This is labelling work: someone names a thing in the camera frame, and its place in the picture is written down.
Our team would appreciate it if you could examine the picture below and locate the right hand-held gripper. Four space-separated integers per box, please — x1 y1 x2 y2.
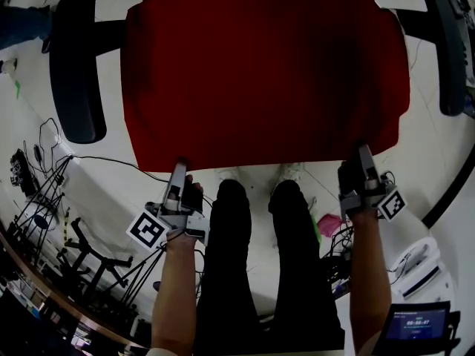
337 143 407 223

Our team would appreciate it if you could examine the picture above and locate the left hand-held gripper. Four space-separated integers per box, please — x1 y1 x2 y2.
125 156 211 251

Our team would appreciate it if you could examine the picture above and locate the red tablecloth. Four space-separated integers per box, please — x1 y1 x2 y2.
119 0 411 173

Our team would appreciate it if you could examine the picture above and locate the person's left forearm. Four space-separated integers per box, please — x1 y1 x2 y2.
149 231 198 352

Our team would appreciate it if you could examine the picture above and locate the person's right forearm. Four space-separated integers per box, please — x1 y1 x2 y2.
347 210 393 356

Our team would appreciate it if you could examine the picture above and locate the person's left hand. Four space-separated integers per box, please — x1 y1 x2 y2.
184 174 205 195

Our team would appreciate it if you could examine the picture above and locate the person's left white shoe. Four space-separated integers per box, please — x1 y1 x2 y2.
216 165 243 185

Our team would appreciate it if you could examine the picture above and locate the person's white shoe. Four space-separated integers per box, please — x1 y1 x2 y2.
276 162 306 183
216 165 243 185

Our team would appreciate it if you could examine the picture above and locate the pink cloth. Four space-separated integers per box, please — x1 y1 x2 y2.
317 213 343 239

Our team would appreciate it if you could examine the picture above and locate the person's right white shoe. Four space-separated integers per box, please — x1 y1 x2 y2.
276 162 306 183

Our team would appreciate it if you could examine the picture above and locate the person's left leg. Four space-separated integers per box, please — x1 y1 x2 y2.
191 178 262 356

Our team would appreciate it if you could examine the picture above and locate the person's leg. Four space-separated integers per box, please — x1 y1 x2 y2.
191 178 262 356
255 178 346 352
0 4 53 51

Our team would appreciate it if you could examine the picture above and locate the white appliance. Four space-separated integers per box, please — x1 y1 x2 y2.
387 237 453 300

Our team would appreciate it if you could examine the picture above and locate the black folding stand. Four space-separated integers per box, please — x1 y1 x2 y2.
55 217 135 306

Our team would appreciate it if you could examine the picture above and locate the person's right leg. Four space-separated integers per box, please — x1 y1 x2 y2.
255 178 346 352

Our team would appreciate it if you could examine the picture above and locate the black tripod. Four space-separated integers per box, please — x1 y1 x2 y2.
6 155 74 261

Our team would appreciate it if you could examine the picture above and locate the black electronic device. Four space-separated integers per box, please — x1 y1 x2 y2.
9 148 37 197

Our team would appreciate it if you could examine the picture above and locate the black tablet screen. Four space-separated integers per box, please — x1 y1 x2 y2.
381 300 452 343

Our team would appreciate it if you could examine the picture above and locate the long black floor cable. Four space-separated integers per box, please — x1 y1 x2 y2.
69 154 172 184

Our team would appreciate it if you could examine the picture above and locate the green strap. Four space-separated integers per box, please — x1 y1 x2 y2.
309 213 322 245

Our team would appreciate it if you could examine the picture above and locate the tangle of black cables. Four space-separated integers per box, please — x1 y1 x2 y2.
319 226 354 294

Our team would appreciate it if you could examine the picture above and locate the black cable with adapter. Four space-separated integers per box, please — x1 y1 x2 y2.
22 116 62 174

